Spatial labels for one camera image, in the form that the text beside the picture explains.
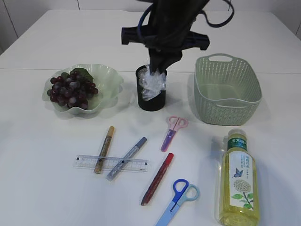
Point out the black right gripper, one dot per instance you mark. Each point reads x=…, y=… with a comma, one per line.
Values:
x=168, y=33

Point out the clear plastic sheet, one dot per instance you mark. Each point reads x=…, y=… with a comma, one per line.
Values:
x=152, y=83

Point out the purple artificial grape bunch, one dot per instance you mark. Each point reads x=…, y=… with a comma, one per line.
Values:
x=73, y=89

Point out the yellow tea drink bottle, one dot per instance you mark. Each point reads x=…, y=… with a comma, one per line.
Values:
x=238, y=203

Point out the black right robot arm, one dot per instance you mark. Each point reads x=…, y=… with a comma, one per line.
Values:
x=171, y=7

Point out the black mesh pen holder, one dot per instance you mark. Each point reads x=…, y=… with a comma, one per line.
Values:
x=154, y=104

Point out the green wavy plastic plate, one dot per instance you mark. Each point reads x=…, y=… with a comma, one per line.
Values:
x=107, y=80

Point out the green woven plastic basket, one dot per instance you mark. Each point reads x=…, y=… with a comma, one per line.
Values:
x=226, y=90

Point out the gold marker pen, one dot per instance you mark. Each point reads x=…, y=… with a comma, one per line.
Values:
x=104, y=150

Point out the silver blue marker pen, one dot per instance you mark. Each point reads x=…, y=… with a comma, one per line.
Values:
x=130, y=156

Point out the red marker pen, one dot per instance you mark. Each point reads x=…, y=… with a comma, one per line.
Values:
x=157, y=179

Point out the clear plastic ruler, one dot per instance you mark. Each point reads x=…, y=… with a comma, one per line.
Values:
x=110, y=163

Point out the small pink purple scissors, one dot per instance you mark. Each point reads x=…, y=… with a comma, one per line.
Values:
x=175, y=123

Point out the blue handled scissors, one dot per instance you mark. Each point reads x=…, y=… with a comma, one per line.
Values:
x=179, y=198

